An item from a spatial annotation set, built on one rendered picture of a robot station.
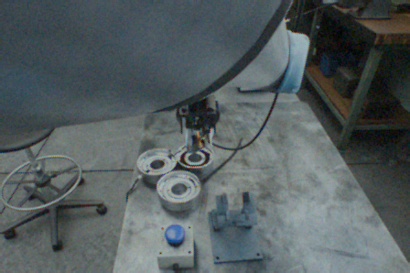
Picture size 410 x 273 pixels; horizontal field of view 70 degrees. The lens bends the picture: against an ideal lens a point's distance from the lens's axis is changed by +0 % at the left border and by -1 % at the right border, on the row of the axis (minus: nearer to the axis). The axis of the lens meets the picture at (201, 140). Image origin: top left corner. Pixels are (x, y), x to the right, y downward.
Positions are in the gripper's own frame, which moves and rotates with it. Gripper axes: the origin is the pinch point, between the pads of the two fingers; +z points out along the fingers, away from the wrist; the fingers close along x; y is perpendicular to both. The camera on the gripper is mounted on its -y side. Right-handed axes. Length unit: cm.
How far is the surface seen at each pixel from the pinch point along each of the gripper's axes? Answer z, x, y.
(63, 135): 108, -105, -116
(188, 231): 5.8, -2.4, 20.9
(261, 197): 12.2, 15.4, 9.0
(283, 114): 17.3, 30.2, -28.4
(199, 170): 10.0, 0.0, 1.7
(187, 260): 6.8, -2.7, 26.5
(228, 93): 34, 15, -64
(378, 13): 23, 112, -128
